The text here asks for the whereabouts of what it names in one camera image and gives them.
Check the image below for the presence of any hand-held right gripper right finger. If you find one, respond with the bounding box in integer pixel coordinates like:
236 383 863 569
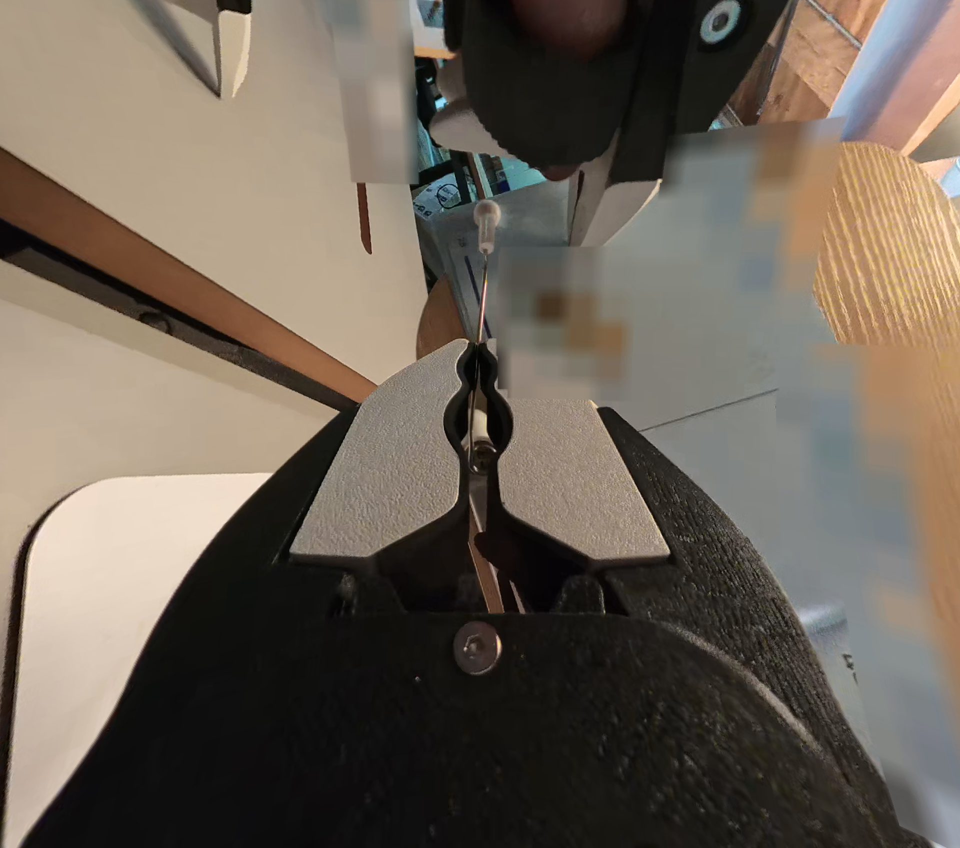
480 340 671 614

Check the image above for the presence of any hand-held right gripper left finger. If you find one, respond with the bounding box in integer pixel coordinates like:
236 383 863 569
288 339 479 614

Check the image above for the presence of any pale blue instruction booklet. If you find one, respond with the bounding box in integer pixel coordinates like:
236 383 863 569
420 184 781 431

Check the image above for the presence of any wooden book stand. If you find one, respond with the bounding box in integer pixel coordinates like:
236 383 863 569
0 143 960 848

